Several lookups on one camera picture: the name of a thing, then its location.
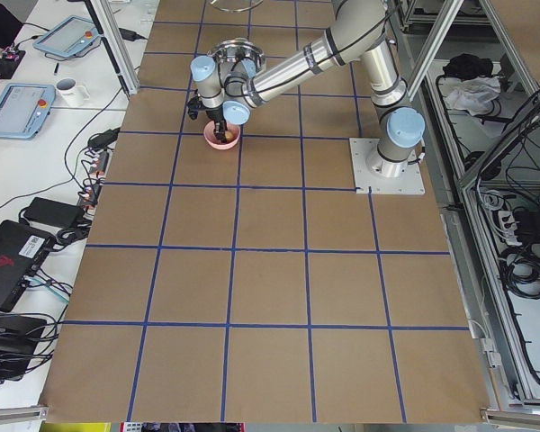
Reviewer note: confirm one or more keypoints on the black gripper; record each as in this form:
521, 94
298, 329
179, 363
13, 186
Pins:
216, 115

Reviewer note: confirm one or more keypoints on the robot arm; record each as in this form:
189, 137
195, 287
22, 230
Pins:
232, 80

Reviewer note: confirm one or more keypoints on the mint green pot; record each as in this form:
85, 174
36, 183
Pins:
239, 49

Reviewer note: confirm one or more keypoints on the pink bowl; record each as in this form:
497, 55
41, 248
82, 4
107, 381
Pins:
221, 144

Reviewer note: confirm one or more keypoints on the power strip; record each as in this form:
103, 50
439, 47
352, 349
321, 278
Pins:
95, 165

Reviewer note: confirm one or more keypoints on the white mug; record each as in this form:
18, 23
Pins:
74, 94

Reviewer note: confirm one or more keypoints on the teach pendant upper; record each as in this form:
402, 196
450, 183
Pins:
69, 38

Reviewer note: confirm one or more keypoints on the teach pendant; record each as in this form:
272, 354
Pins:
69, 38
23, 109

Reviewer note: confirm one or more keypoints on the black power brick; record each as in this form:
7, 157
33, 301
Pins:
51, 213

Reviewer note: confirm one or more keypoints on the teach pendant lower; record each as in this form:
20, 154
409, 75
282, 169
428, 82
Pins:
23, 109

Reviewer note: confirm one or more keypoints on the black laptop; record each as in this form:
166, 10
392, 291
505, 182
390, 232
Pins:
22, 251

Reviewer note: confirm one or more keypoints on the black cloth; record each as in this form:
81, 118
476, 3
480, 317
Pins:
468, 66

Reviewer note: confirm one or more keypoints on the white cloth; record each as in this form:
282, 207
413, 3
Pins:
476, 96

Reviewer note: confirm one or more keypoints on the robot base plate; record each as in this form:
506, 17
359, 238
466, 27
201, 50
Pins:
375, 176

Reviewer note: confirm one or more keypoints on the aluminium frame post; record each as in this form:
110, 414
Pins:
103, 18

